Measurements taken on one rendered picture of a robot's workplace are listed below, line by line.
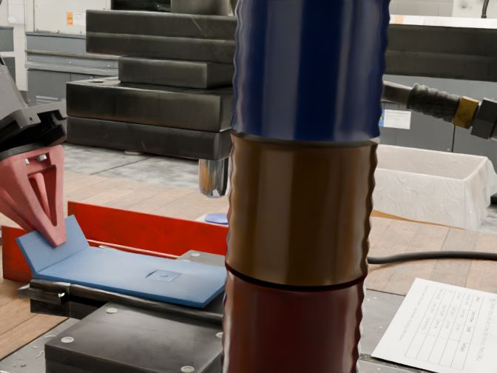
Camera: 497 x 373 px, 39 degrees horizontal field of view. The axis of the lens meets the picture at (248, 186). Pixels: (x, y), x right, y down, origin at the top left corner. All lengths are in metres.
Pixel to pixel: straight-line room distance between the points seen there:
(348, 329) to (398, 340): 0.49
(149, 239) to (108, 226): 0.06
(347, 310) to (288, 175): 0.04
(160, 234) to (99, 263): 0.25
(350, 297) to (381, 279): 0.64
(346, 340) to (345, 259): 0.02
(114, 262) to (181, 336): 0.13
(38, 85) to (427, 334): 5.98
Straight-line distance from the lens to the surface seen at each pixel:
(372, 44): 0.16
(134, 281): 0.52
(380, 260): 0.85
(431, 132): 4.98
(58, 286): 0.53
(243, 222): 0.17
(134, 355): 0.43
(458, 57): 0.38
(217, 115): 0.38
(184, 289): 0.50
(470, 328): 0.72
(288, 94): 0.16
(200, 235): 0.78
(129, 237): 0.83
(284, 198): 0.16
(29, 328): 0.68
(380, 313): 0.73
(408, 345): 0.66
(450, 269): 0.88
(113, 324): 0.47
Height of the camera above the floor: 1.18
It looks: 14 degrees down
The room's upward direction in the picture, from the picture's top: 3 degrees clockwise
